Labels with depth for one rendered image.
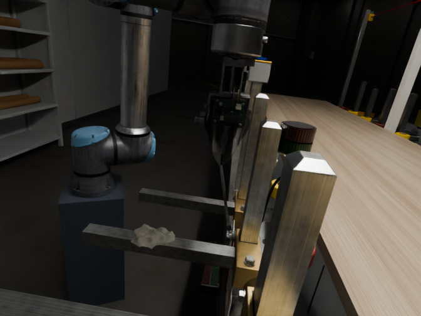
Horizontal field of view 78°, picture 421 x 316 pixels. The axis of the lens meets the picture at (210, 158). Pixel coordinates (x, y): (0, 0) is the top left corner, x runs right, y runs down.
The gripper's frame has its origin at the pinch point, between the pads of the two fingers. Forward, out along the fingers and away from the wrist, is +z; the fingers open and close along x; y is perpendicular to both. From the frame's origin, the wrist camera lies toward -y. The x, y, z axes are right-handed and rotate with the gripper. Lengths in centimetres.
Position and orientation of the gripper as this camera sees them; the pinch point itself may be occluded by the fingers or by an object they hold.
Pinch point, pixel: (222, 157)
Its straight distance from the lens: 55.3
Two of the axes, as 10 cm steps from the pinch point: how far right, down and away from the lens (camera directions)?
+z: -1.1, 9.3, 3.5
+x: 9.9, 1.4, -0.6
